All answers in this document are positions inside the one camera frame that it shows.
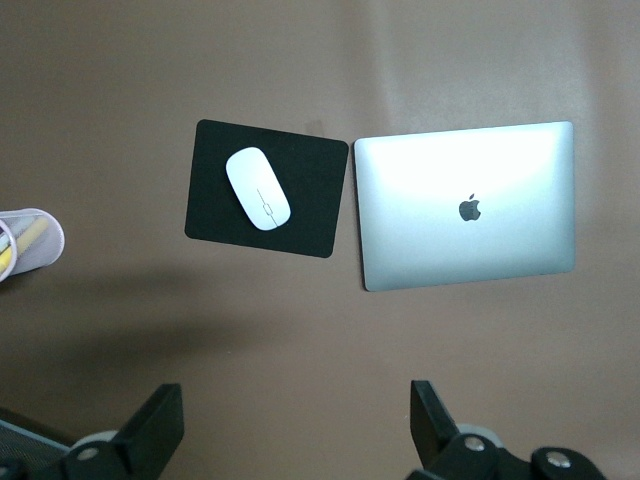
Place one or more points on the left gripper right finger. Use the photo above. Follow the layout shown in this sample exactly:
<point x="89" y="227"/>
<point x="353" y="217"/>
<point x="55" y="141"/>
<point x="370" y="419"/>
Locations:
<point x="435" y="435"/>

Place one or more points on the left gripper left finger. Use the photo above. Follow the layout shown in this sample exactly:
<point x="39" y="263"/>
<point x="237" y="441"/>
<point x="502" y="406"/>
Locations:
<point x="150" y="425"/>

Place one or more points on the grey laptop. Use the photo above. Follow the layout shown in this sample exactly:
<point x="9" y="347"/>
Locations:
<point x="425" y="225"/>

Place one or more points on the grey mesh desk organizer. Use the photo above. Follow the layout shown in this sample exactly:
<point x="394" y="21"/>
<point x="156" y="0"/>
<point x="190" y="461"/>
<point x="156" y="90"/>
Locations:
<point x="25" y="430"/>

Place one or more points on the pink mesh pen cup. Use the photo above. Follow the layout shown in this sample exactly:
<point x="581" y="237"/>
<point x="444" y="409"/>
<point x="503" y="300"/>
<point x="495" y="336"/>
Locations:
<point x="52" y="240"/>

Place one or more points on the yellow highlighter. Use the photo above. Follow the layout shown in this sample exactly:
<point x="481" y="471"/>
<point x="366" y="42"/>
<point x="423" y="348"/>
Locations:
<point x="30" y="235"/>

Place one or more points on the white computer mouse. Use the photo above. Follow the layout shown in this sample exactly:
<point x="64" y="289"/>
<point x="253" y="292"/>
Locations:
<point x="255" y="190"/>

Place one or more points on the black mouse pad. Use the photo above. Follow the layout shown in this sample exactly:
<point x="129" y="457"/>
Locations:
<point x="310" y="200"/>

